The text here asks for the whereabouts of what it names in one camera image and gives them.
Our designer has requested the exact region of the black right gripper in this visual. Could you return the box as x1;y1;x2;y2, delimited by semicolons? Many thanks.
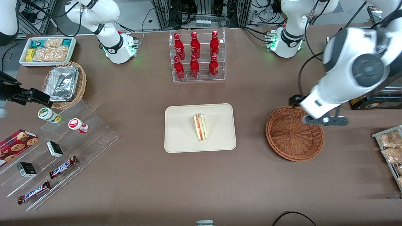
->
0;72;53;108

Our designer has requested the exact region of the triangular sandwich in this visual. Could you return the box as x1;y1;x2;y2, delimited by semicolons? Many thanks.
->
193;113;208;142

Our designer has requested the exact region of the brown wicker basket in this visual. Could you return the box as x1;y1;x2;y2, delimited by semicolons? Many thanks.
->
265;106;324;162

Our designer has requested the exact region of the light tan wicker basket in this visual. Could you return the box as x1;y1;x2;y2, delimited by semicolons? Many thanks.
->
42;61;87;110

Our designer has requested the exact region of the tray of packaged pastries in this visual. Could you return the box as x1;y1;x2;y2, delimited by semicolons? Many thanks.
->
372;125;402;192

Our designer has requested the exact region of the beige rectangular tray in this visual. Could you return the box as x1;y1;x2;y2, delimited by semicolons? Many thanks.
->
164;103;237;153

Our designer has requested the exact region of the green lid yogurt cup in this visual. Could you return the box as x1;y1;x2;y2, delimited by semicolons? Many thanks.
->
38;107;62;124

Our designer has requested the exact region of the aluminium foil container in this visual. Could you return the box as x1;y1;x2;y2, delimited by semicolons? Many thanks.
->
43;65;79;102

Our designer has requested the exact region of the red lid yogurt cup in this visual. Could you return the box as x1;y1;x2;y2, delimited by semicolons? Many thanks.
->
68;118;89;134

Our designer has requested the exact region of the clear bag of crackers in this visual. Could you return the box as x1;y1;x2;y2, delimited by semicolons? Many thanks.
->
44;38;63;48
32;46;69;62

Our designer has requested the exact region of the red cookie box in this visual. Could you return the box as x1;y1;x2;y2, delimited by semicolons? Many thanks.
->
0;129;40;167

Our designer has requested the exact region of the small black carton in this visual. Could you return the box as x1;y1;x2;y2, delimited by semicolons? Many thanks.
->
46;141;64;158
16;162;37;178

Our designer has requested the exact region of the white snack bin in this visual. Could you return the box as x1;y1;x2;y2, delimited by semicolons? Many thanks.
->
19;36;77;67

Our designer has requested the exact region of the clear acrylic stepped shelf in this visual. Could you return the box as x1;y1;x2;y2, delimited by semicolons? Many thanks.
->
0;99;119;211

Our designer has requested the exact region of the Snickers chocolate bar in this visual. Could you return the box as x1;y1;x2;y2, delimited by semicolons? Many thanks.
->
17;181;51;205
49;156;79;179

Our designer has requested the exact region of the black food warmer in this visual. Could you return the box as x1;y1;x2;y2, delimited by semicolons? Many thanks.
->
326;5;402;110

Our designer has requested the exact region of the red cola bottle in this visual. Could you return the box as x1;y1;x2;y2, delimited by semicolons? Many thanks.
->
190;32;201;59
210;30;220;58
209;55;219;78
174;33;186;61
174;56;185;80
190;55;200;78

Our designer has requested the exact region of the clear acrylic bottle rack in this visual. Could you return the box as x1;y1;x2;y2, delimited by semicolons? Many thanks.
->
169;28;226;83

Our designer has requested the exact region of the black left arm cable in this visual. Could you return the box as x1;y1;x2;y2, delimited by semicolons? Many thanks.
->
297;0;402;96

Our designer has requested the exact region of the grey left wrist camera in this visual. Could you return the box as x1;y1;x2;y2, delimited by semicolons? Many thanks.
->
303;116;349;126

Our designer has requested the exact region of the black floor cable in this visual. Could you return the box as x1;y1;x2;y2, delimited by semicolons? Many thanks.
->
272;211;318;226

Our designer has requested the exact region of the aluminium equipment frame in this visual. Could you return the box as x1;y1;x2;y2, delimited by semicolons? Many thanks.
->
150;0;252;31

